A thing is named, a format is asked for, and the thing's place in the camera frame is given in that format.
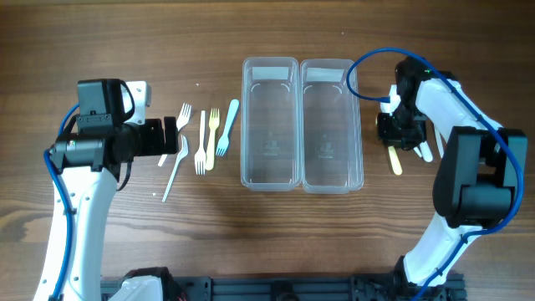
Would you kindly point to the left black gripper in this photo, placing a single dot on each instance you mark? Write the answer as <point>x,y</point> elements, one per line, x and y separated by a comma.
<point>170,135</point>

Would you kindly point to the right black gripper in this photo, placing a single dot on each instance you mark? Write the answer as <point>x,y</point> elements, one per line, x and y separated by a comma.
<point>387,134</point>

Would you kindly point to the translucent white plastic fork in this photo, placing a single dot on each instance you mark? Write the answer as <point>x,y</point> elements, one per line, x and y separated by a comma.
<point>183,152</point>

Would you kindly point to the white spoon thick handle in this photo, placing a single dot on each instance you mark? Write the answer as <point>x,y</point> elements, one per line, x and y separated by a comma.
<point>425,151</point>

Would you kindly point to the yellow plastic spoon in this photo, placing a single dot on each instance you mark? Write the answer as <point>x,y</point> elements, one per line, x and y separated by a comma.
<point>395,161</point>

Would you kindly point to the yellow plastic fork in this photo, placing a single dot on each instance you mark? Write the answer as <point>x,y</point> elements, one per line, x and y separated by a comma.
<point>214,122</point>

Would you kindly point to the light blue plastic fork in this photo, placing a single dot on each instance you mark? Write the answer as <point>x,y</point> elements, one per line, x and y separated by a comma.
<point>223,143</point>

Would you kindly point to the white plastic spoon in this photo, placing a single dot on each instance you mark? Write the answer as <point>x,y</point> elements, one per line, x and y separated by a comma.
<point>418,152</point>

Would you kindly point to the white spoon thin handle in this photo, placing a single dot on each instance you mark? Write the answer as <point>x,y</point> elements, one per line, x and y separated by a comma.
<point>439,142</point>

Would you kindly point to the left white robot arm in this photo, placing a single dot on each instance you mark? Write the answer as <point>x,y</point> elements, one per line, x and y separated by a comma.
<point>89,162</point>

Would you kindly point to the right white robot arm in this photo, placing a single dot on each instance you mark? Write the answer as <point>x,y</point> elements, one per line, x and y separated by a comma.
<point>479,184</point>

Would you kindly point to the right clear plastic container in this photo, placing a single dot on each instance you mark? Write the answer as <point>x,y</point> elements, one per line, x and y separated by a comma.
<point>332,143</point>

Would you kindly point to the clear plastic container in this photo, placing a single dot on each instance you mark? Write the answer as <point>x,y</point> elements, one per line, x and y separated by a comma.
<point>271,124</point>
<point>332,143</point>

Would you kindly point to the left clear plastic container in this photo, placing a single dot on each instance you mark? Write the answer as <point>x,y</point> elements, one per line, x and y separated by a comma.
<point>271,124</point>

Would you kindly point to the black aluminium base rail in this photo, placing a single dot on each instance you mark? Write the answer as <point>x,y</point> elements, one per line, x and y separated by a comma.
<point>356,288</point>

